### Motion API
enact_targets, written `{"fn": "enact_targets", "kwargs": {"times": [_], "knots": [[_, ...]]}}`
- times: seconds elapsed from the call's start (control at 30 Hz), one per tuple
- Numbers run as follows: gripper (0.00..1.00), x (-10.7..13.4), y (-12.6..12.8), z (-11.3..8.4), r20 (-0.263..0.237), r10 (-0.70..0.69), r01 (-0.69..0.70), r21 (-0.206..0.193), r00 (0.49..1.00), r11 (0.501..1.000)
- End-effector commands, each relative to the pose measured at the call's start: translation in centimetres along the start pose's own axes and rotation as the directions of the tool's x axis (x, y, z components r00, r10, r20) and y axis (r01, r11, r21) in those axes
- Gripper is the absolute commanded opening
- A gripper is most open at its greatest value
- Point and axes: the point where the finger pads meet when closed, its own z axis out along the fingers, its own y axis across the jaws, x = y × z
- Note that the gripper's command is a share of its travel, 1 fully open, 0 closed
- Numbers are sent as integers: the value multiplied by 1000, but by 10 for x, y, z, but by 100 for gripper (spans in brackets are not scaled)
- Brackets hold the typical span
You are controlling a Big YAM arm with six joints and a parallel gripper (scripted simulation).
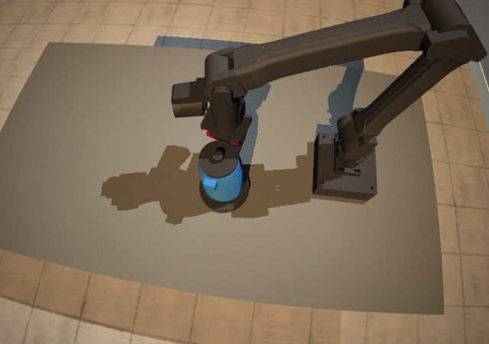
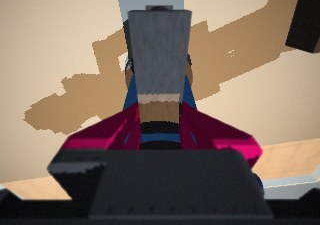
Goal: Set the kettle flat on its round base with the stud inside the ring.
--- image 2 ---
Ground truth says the dark grey round disk with central stud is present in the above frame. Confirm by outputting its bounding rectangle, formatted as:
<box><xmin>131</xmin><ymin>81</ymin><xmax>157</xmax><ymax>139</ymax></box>
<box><xmin>125</xmin><ymin>58</ymin><xmax>193</xmax><ymax>89</ymax></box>

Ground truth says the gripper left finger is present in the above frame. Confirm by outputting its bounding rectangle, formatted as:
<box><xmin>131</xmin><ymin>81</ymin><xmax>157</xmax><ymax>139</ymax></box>
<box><xmin>58</xmin><ymin>101</ymin><xmax>142</xmax><ymax>151</ymax></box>

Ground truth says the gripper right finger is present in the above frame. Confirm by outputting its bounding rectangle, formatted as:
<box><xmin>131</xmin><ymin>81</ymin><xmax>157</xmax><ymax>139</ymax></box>
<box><xmin>179</xmin><ymin>101</ymin><xmax>263</xmax><ymax>169</ymax></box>

